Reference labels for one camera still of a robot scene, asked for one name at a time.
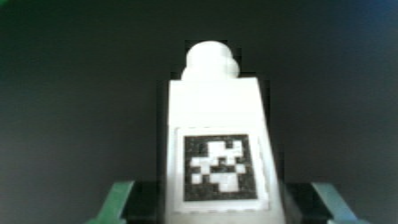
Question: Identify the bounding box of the white table leg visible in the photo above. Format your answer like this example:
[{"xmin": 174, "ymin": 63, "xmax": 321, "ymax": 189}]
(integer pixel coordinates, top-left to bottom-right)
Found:
[{"xmin": 165, "ymin": 41, "xmax": 286, "ymax": 224}]

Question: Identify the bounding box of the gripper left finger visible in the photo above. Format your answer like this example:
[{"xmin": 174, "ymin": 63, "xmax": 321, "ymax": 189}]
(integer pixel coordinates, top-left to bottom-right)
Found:
[{"xmin": 81, "ymin": 180, "xmax": 163, "ymax": 224}]

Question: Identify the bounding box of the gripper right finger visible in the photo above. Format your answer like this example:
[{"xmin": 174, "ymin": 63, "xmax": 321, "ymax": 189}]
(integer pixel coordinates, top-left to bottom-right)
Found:
[{"xmin": 282, "ymin": 181, "xmax": 374, "ymax": 224}]

